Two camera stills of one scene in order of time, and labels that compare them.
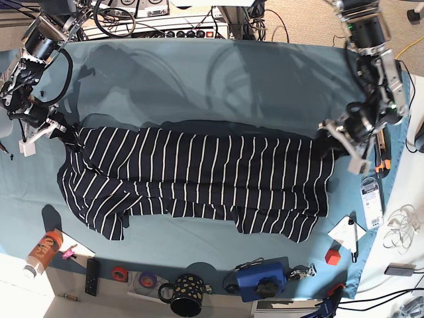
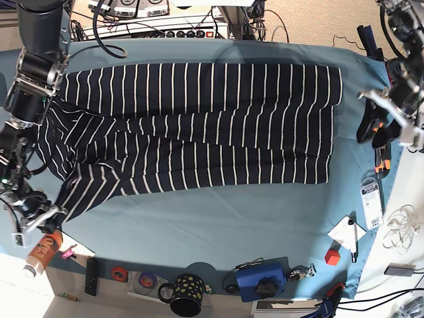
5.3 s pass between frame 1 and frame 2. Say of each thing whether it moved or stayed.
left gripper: moved
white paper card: stayed
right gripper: moved
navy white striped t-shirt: moved
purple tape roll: stayed
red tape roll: stayed
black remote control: stayed
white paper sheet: stayed
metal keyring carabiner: stayed
